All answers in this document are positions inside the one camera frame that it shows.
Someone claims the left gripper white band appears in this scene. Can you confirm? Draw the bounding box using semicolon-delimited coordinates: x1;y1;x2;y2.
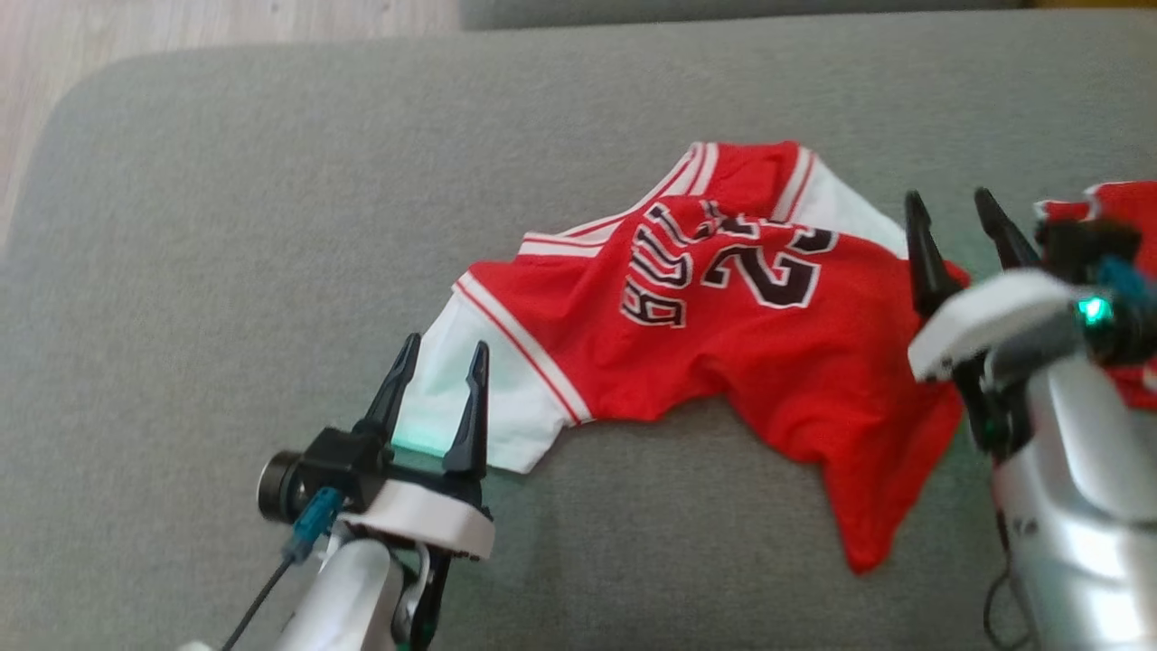
339;333;497;561

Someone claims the red shorts white stripe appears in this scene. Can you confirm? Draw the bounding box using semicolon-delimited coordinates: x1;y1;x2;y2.
1035;179;1157;412

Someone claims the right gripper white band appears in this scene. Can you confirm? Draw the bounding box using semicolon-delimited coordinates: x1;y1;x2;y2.
903;187;1083;454

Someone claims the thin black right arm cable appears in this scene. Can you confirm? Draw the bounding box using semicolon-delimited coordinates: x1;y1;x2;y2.
983;514;1033;651

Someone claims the red Bulls basketball jersey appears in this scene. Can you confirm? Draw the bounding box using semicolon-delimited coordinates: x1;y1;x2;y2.
395;140;973;576

